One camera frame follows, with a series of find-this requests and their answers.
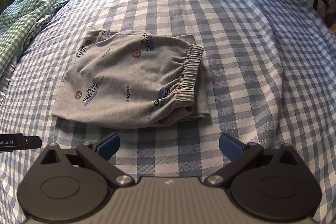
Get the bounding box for grey printed pants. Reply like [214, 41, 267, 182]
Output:
[52, 27, 210, 129]

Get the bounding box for blue checkered bed sheet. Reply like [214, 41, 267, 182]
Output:
[1, 0, 335, 223]

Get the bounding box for green checkered duvet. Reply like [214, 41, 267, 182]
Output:
[1, 0, 68, 74]

